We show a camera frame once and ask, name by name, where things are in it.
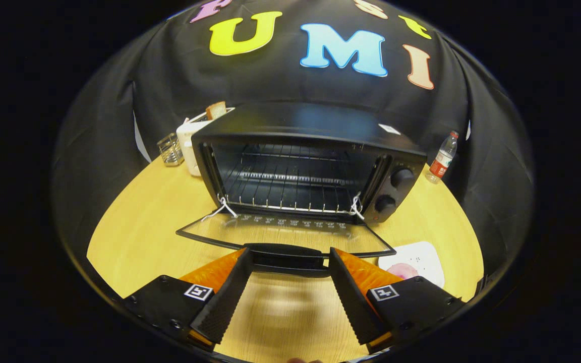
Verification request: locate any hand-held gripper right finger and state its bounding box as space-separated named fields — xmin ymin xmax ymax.
xmin=328 ymin=247 xmax=465 ymax=353

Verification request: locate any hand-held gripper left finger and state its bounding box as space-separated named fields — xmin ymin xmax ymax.
xmin=122 ymin=247 xmax=255 ymax=352

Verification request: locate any pink meat slice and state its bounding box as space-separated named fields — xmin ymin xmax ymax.
xmin=386 ymin=262 xmax=420 ymax=280

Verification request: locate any white square plate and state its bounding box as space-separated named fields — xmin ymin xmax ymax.
xmin=377 ymin=241 xmax=445 ymax=288

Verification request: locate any black toaster oven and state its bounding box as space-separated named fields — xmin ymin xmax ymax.
xmin=176 ymin=102 xmax=428 ymax=279

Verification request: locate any white bread toaster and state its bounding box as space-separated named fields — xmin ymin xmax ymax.
xmin=176 ymin=107 xmax=236 ymax=177

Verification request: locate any white zip tie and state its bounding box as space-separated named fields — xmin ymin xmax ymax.
xmin=350 ymin=192 xmax=365 ymax=221
xmin=201 ymin=196 xmax=239 ymax=222

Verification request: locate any clear plastic water bottle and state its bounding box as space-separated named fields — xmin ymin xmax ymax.
xmin=426 ymin=131 xmax=459 ymax=185

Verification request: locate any metal wire oven rack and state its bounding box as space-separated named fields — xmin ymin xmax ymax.
xmin=222 ymin=146 xmax=367 ymax=215

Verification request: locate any wire mesh pen holder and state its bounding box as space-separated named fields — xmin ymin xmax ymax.
xmin=157 ymin=132 xmax=185 ymax=167

